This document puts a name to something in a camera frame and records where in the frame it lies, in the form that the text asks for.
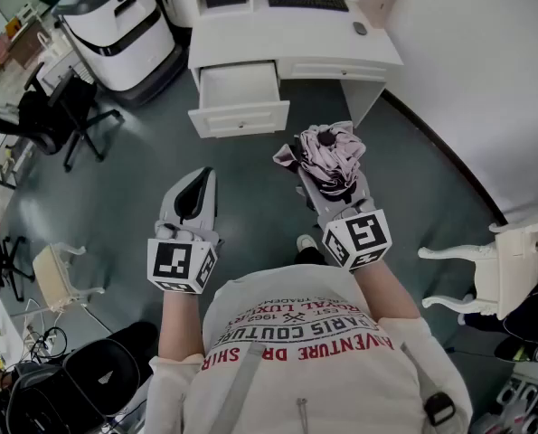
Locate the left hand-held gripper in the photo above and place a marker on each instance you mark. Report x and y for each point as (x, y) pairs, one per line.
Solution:
(173, 260)

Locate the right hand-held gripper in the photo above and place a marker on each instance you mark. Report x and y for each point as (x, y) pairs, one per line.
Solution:
(363, 238)

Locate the pink umbrella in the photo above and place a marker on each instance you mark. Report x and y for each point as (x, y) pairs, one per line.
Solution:
(336, 156)

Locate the person's right forearm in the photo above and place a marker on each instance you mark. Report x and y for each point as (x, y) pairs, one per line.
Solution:
(386, 292)

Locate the person's left forearm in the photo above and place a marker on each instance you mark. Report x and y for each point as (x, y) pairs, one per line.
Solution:
(180, 323)

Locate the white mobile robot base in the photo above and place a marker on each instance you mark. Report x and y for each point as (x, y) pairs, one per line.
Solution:
(124, 57)

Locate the white desk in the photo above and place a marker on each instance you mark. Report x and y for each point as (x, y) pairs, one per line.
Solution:
(273, 34)

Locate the person's right hand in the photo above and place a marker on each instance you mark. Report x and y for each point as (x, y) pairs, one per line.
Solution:
(361, 206)

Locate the person's left hand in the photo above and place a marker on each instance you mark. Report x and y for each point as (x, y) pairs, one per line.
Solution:
(176, 232)

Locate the person's white shoe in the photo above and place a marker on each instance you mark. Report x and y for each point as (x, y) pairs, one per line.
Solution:
(306, 242)

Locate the person's black trouser leg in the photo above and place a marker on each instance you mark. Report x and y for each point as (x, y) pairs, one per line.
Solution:
(309, 257)

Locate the small cream chair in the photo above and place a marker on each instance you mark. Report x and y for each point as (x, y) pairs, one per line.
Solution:
(51, 274)

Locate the grey computer mouse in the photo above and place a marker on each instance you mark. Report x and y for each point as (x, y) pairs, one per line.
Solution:
(360, 28)

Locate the black office chair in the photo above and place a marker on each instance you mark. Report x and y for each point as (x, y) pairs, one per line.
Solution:
(56, 106)

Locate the black backpack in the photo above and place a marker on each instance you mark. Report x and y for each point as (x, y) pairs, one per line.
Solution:
(97, 369)

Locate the black keyboard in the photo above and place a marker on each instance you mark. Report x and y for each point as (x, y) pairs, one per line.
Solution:
(307, 2)

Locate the person's white printed shirt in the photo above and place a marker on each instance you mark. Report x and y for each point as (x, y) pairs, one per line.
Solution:
(314, 378)

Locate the white carved chair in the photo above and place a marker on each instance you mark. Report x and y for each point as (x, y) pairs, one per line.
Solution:
(512, 265)

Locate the white side table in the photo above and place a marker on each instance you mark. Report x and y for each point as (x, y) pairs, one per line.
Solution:
(2, 152)

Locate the wooden cabinet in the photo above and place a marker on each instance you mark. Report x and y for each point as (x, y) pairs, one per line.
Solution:
(26, 48)

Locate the black bag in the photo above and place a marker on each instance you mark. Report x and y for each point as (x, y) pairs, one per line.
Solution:
(531, 319)

